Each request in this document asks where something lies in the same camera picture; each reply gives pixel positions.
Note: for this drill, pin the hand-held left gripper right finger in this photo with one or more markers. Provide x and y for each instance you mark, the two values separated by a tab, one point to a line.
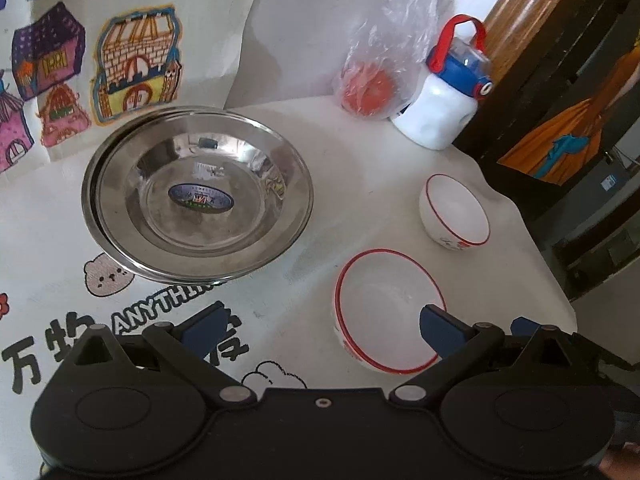
442	332

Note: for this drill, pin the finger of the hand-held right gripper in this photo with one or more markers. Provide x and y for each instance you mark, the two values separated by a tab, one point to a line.
522	325

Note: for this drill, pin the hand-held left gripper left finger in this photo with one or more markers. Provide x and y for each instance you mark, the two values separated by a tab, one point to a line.
202	332

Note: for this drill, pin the white ceramic bowl red rim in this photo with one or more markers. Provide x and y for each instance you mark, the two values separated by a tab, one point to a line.
385	305
455	210

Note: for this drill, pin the colourful houses drawing paper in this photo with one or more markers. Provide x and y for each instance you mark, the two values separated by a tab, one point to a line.
210	35

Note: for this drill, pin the white printed table cloth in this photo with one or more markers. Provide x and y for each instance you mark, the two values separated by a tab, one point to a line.
350	170

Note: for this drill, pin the red tomato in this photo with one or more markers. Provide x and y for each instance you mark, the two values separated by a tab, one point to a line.
367	91

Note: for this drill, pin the orange dress figure painting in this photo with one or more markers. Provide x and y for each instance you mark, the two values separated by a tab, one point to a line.
575	130

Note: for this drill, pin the clear plastic bag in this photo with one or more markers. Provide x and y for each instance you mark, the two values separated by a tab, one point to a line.
400	20

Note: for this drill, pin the brown wooden door frame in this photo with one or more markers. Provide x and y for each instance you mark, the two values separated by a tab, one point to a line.
535	5

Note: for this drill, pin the person's right hand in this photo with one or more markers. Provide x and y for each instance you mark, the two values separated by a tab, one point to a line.
622	467

